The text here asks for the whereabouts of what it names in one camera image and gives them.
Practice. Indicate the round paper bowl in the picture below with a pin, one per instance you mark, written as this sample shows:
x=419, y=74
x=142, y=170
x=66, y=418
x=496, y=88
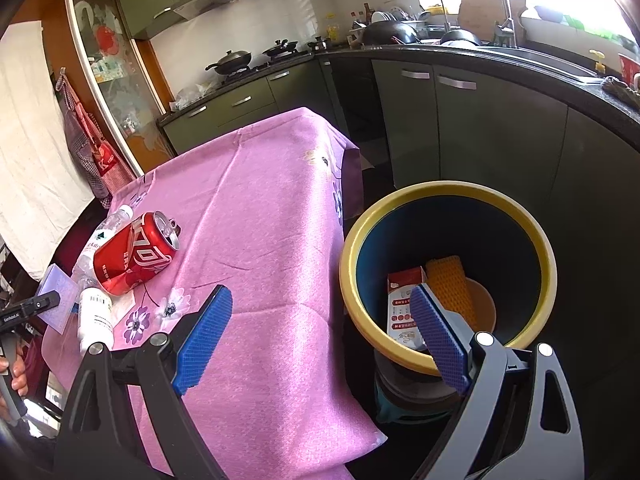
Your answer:
x=482, y=305

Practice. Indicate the dish rack with plates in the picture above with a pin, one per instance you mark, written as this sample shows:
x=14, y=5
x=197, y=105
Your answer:
x=390, y=15

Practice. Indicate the white hanging sheet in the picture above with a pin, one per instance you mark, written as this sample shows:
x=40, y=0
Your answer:
x=35, y=160

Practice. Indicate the dark grey base cabinets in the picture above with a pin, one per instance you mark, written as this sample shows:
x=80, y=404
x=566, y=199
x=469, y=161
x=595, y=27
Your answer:
x=475, y=125

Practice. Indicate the small black pot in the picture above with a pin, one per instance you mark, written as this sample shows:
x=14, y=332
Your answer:
x=320, y=44

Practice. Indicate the curved steel faucet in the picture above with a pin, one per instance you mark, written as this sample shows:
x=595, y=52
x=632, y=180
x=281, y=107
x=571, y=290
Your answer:
x=442, y=7

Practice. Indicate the black lidded wok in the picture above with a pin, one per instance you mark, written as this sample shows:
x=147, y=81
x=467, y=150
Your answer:
x=231, y=61

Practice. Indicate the yellow soap pump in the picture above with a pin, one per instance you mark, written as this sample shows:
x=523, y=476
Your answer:
x=597, y=62

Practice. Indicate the large black wok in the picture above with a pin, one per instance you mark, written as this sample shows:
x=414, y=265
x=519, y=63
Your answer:
x=390, y=34

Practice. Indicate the green kitchen cabinets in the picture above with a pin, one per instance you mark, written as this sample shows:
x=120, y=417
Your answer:
x=235, y=105
x=145, y=0

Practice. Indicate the green upper kitchen cabinets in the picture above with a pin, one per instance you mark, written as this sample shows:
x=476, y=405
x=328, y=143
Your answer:
x=145, y=0

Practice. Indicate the green lower kitchen cabinets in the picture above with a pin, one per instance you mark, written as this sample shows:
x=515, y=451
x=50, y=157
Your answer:
x=235, y=105

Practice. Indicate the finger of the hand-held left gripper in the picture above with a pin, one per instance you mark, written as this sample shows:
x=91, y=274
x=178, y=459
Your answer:
x=42, y=302

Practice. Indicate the crumpled clear plastic bag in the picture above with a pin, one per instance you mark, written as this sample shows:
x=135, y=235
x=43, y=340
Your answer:
x=192, y=95

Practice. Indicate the pink floral tablecloth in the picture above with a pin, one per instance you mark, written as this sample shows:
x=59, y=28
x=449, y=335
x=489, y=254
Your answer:
x=250, y=210

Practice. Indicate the brown cardboard sheet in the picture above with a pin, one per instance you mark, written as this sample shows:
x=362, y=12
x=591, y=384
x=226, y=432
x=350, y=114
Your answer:
x=485, y=10

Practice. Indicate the black pan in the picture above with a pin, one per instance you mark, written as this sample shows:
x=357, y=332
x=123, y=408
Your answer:
x=460, y=37

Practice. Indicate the yellow-rimmed dark trash bin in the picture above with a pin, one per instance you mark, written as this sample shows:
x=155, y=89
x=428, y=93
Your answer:
x=360, y=240

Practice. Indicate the frosted glass sliding door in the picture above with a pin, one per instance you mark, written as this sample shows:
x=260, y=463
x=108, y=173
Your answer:
x=115, y=85

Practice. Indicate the red and white carton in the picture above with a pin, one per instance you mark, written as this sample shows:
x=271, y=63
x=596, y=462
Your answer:
x=400, y=305

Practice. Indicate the clear plastic water bottle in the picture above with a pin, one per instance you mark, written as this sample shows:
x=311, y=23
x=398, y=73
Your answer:
x=100, y=234

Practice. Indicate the dark sauce bottles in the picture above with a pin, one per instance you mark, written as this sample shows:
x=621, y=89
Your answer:
x=361, y=15

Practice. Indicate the brown woven rag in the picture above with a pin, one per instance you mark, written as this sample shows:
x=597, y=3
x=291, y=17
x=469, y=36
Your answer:
x=622, y=90

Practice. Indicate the crushed red soda can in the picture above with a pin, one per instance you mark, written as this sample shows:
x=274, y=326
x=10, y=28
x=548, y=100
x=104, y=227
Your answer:
x=135, y=255

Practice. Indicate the person's left hand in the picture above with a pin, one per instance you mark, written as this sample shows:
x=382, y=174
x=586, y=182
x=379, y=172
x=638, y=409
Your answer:
x=19, y=380

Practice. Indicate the steel kitchen sink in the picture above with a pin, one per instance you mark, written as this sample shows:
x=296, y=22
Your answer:
x=555, y=60

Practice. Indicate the yellow bottle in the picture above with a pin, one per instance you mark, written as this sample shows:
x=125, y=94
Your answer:
x=331, y=25

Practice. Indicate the red mug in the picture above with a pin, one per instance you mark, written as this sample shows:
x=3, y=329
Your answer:
x=629, y=67

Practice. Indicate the white pill bottle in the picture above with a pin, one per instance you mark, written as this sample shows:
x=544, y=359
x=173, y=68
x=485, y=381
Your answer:
x=95, y=315

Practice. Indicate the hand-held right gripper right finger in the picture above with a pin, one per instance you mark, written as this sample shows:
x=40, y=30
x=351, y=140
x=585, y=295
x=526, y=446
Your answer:
x=440, y=340

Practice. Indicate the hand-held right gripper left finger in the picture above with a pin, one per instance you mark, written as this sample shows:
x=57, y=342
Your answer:
x=202, y=340

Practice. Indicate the straight steel tap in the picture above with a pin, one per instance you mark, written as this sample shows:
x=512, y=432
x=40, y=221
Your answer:
x=506, y=25

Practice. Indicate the black lidded pot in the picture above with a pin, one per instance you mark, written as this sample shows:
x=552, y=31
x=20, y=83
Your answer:
x=280, y=49

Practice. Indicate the red checked apron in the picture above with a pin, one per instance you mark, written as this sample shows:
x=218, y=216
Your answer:
x=95, y=150

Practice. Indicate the gas stove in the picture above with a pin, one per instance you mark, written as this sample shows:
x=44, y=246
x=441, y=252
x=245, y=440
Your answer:
x=265, y=66

